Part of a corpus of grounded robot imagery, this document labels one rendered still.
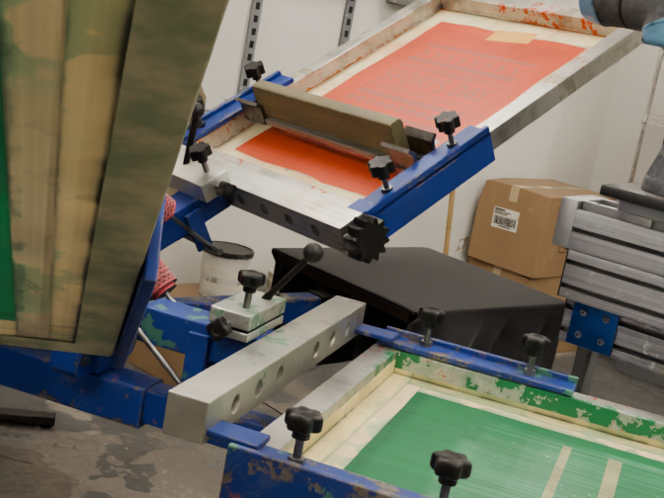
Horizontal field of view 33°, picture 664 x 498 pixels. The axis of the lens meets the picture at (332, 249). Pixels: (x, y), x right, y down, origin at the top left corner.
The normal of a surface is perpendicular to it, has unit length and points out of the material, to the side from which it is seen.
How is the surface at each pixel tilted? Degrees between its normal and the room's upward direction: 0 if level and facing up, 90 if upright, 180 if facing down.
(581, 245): 90
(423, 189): 90
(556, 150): 90
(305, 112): 124
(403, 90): 32
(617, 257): 90
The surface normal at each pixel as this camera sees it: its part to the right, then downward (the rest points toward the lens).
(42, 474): 0.18, -0.96
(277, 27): 0.64, 0.28
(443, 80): -0.24, -0.81
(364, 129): -0.72, 0.54
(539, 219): -0.68, 0.02
